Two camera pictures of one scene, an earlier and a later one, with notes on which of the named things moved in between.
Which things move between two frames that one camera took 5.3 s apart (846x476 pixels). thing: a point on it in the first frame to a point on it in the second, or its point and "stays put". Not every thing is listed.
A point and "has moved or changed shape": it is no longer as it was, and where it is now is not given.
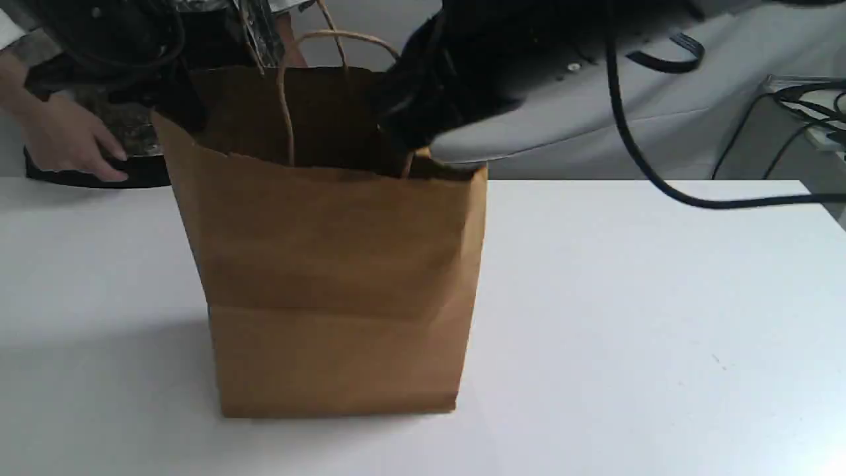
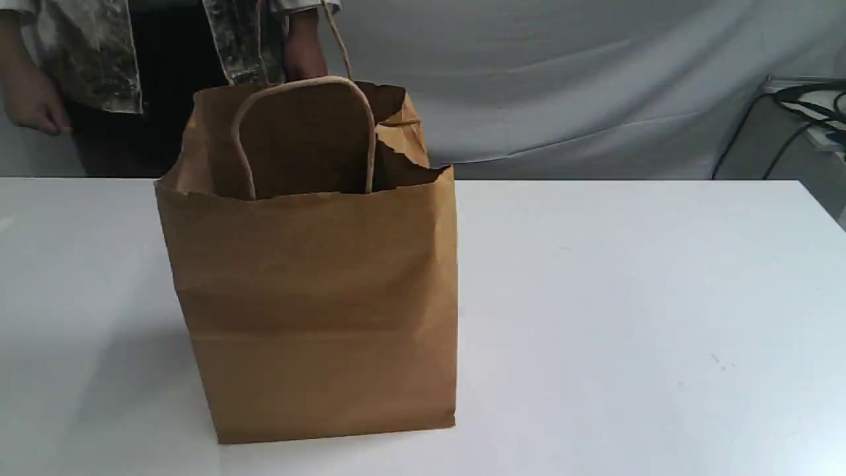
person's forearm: x=14 y=94 to x=15 y=57
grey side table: x=795 y=130 stays put
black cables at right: x=816 y=100 stays put
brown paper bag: x=343 y=273 has moved or changed shape
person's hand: x=59 y=134 to x=32 y=99
